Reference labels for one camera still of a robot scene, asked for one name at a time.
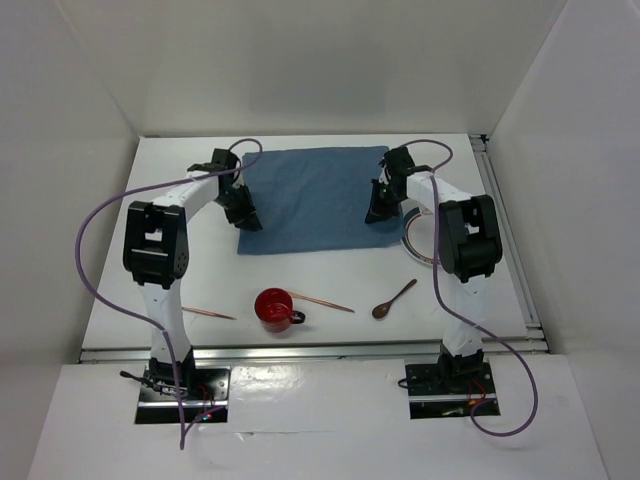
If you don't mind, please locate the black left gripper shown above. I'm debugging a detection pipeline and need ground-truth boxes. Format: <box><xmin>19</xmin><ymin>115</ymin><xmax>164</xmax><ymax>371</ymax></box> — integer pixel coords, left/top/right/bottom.
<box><xmin>212</xmin><ymin>183</ymin><xmax>260</xmax><ymax>232</ymax></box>

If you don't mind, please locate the copper knife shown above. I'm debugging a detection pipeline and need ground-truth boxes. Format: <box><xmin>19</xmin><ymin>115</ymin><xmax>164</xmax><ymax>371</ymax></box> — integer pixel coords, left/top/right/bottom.
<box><xmin>286</xmin><ymin>291</ymin><xmax>355</xmax><ymax>313</ymax></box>

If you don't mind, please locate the red mug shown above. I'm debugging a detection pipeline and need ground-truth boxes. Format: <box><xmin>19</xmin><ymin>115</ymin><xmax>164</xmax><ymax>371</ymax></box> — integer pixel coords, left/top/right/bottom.
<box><xmin>254</xmin><ymin>288</ymin><xmax>306</xmax><ymax>334</ymax></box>

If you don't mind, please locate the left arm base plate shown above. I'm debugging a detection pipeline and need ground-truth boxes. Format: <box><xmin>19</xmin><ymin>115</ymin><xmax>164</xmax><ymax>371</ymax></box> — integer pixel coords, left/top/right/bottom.
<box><xmin>130</xmin><ymin>366</ymin><xmax>231</xmax><ymax>425</ymax></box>

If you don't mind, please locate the aluminium table edge rail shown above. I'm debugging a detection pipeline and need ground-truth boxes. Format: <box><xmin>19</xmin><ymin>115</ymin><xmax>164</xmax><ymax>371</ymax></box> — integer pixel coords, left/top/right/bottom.
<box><xmin>79</xmin><ymin>337</ymin><xmax>549</xmax><ymax>364</ymax></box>

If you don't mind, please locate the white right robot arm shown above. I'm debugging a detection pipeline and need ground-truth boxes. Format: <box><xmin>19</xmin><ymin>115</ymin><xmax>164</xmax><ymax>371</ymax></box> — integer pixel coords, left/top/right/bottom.
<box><xmin>365</xmin><ymin>145</ymin><xmax>503</xmax><ymax>392</ymax></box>

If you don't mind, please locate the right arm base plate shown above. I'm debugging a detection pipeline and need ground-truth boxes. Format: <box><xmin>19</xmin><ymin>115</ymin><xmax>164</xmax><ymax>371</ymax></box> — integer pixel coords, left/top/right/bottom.
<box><xmin>397</xmin><ymin>362</ymin><xmax>500</xmax><ymax>420</ymax></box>

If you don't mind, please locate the aluminium right side rail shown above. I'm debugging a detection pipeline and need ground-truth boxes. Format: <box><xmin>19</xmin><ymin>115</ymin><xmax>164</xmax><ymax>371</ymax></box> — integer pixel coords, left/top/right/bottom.
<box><xmin>468</xmin><ymin>134</ymin><xmax>550</xmax><ymax>354</ymax></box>

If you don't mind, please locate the copper spoon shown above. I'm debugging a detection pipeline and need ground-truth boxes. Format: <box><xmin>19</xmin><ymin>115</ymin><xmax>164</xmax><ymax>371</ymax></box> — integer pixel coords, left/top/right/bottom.
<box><xmin>371</xmin><ymin>279</ymin><xmax>417</xmax><ymax>320</ymax></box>

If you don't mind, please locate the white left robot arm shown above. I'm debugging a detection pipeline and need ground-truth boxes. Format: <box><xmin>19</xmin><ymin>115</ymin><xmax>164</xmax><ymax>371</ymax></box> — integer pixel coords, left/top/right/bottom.
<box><xmin>123</xmin><ymin>149</ymin><xmax>262</xmax><ymax>399</ymax></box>

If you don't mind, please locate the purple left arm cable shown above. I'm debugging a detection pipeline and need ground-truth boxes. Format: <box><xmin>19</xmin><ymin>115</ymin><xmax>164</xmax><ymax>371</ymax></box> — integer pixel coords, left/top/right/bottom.
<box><xmin>74</xmin><ymin>138</ymin><xmax>264</xmax><ymax>451</ymax></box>

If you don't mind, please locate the copper fork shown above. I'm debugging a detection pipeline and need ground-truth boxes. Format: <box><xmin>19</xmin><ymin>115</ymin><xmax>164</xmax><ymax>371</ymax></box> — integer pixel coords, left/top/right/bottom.
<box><xmin>181</xmin><ymin>306</ymin><xmax>236</xmax><ymax>320</ymax></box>

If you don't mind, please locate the white plate with green rim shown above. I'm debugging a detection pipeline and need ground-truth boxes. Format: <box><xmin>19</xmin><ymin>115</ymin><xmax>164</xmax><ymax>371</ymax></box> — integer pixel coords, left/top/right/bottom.
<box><xmin>401</xmin><ymin>200</ymin><xmax>435</xmax><ymax>266</ymax></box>

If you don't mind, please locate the blue cloth placemat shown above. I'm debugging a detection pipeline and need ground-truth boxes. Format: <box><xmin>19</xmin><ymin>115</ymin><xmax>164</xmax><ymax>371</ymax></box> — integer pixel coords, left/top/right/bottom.
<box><xmin>237</xmin><ymin>146</ymin><xmax>404</xmax><ymax>256</ymax></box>

